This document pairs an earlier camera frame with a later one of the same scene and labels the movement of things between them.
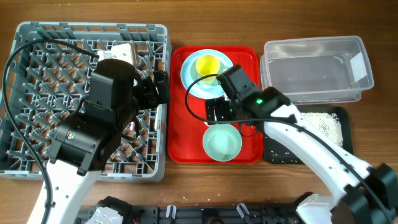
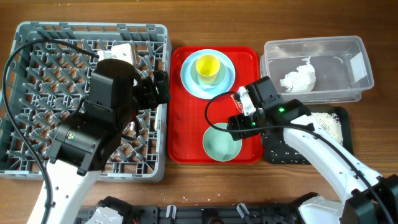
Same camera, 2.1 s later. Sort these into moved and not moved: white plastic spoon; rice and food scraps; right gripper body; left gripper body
Moved: right gripper body
Not moved: left gripper body; white plastic spoon; rice and food scraps
